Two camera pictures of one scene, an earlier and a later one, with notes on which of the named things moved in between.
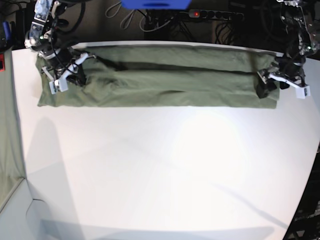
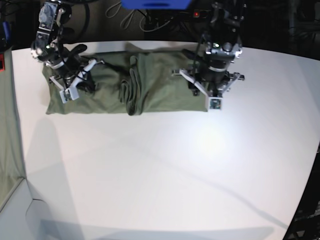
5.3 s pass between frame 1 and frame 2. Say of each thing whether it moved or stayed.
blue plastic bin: stayed
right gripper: moved
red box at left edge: stayed
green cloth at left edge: stayed
